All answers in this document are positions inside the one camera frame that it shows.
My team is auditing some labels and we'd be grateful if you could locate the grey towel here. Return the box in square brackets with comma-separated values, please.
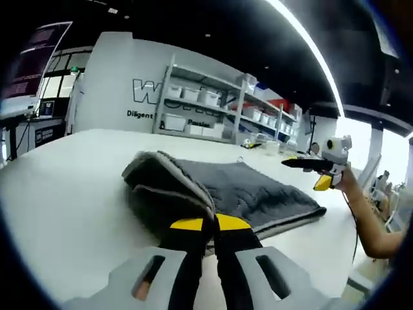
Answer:
[121, 150, 327, 256]

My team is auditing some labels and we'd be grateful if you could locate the person's right hand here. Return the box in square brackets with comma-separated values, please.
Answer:
[337, 163, 361, 194]

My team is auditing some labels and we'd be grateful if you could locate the grey metal shelf rack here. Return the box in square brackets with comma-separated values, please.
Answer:
[151, 53, 303, 149]

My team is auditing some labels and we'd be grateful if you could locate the long ceiling light strip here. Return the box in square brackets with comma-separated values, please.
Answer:
[264, 0, 345, 117]

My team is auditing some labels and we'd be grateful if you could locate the row of white storage bins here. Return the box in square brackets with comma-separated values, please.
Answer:
[161, 74, 301, 140]

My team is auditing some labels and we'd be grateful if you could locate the black cabinet with sign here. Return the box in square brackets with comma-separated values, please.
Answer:
[34, 118, 65, 149]

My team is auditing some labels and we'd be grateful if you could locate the glass office partition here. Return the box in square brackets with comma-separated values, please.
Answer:
[38, 48, 94, 99]

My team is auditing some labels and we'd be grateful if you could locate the white standing desk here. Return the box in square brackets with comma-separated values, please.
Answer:
[0, 96, 41, 162]

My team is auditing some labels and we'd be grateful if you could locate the large computer monitor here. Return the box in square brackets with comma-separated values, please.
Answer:
[1, 21, 74, 99]

